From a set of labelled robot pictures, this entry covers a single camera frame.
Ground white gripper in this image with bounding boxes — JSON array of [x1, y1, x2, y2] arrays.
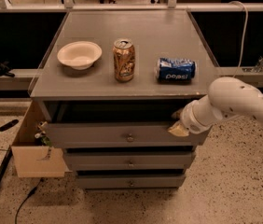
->
[[168, 100, 211, 137]]

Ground grey top drawer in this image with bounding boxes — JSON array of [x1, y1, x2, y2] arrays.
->
[[46, 122, 208, 148]]

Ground grey drawer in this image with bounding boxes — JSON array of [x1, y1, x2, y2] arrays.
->
[[46, 122, 208, 148], [63, 151, 196, 171], [76, 175, 186, 189]]

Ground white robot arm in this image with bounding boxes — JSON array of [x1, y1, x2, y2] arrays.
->
[[168, 77, 263, 137]]

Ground grey drawer cabinet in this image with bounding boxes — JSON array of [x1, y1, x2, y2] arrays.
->
[[31, 10, 216, 189]]

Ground grey bottom drawer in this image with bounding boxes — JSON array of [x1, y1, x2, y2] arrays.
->
[[76, 175, 186, 189]]

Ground grey middle drawer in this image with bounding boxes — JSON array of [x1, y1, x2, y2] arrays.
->
[[63, 151, 196, 171]]

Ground blue pepsi can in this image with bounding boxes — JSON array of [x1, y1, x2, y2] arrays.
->
[[156, 57, 196, 81]]

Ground gold soda can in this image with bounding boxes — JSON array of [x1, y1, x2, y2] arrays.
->
[[113, 38, 135, 82]]

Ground white paper bowl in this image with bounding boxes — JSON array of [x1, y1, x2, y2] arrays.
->
[[57, 41, 102, 70]]

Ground crumpled items in box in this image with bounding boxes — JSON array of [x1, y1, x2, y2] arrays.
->
[[35, 121, 51, 147]]

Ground cardboard box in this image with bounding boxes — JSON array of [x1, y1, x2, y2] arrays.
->
[[11, 102, 67, 177]]

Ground black marker on floor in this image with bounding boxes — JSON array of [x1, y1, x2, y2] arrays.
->
[[0, 119, 19, 132]]

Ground white cable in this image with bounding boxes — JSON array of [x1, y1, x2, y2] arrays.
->
[[228, 0, 249, 79]]

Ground black cable on floor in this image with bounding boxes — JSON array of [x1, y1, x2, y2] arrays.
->
[[14, 177, 43, 224]]

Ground metal railing frame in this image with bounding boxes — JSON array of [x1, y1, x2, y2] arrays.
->
[[0, 0, 263, 12]]

